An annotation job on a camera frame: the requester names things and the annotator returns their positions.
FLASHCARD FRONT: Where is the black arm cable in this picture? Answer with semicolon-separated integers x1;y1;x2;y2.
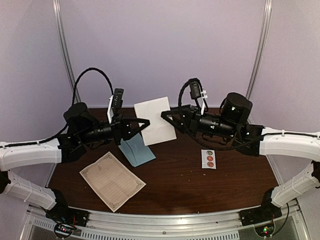
177;79;266;151
0;66;115;148

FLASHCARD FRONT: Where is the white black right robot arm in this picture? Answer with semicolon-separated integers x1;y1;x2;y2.
161;92;320;221

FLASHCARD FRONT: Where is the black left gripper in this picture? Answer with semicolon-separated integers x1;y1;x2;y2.
79;113;150;146

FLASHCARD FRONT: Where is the front aluminium rail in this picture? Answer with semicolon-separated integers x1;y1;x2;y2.
24;194;308;240

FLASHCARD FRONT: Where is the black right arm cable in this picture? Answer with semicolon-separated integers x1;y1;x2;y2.
177;79;266;151

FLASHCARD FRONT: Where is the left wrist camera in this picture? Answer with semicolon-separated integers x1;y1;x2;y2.
106;88;124;123

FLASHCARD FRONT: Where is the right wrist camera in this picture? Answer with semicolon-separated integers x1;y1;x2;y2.
188;78;209;115

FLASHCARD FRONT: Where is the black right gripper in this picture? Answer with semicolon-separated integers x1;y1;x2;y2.
160;104;238;140

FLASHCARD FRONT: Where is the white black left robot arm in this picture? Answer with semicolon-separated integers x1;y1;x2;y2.
0;102;150;222

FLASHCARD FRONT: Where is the beige ornate letter paper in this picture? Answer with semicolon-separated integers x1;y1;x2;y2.
134;96;177;146

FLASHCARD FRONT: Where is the aluminium frame post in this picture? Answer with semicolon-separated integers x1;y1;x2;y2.
246;0;273;100
52;0;76;91

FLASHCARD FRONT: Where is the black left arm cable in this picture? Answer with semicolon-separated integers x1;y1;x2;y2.
0;66;115;148

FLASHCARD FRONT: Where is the left aluminium frame post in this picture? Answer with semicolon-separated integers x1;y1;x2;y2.
52;0;76;91

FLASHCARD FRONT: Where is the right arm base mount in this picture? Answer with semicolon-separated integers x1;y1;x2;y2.
239;206;283;238

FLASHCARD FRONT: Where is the right aluminium frame post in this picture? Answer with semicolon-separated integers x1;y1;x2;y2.
246;0;273;100

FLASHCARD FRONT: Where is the light blue envelope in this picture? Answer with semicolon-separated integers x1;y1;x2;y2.
118;133;156;167

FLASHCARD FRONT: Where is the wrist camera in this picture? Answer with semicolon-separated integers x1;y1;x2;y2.
106;88;124;123
188;78;209;115

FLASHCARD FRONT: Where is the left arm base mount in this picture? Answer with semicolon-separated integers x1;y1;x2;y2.
42;207;90;240

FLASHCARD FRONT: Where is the sticker sheet with three seals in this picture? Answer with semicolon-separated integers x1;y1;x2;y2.
201;149;217;169

